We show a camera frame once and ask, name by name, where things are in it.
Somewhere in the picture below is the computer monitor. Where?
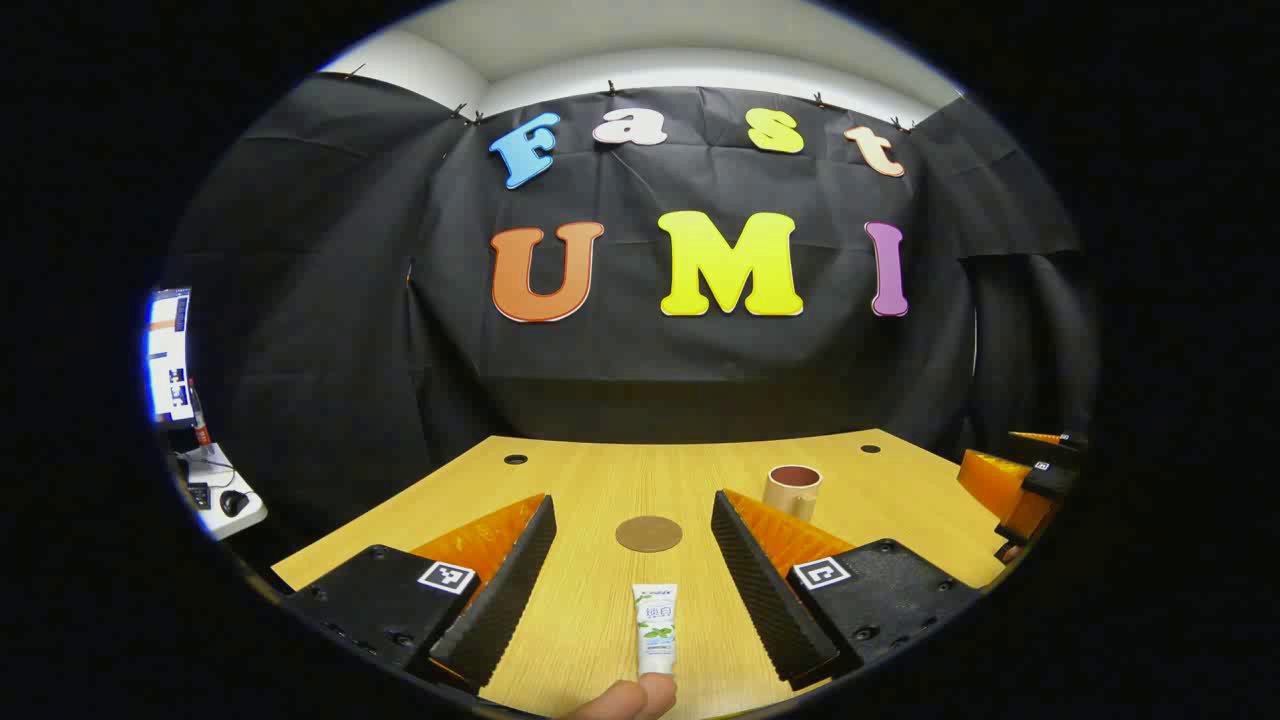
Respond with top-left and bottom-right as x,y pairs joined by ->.
150,288 -> 197,429

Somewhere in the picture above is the white toothpaste tube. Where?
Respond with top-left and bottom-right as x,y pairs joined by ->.
632,584 -> 679,677

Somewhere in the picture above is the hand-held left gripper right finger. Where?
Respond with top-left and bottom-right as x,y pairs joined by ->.
711,489 -> 986,693

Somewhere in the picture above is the round brown coaster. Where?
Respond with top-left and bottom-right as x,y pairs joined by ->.
615,516 -> 684,553

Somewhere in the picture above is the beige cup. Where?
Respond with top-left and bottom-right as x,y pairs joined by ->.
763,465 -> 823,523

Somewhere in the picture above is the white side desk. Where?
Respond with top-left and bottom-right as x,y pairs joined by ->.
175,443 -> 269,542

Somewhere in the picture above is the wooden desktop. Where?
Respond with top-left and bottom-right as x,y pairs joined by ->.
270,428 -> 1006,720

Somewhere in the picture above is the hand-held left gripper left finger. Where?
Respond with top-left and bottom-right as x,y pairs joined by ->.
285,493 -> 558,696

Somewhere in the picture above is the black backdrop cloth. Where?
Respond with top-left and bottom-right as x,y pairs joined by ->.
165,72 -> 1101,541

